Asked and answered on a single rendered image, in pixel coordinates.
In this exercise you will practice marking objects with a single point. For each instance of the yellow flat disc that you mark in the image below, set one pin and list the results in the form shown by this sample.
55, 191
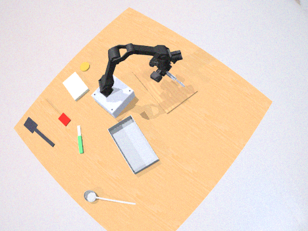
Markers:
84, 66

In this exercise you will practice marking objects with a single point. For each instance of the light wooden board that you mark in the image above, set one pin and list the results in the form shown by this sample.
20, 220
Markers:
168, 93

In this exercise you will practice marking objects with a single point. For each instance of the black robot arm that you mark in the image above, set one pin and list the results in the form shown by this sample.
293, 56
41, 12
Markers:
160, 53

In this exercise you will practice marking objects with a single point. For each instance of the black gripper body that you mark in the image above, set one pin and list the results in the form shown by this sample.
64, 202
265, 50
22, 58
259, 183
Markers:
157, 76

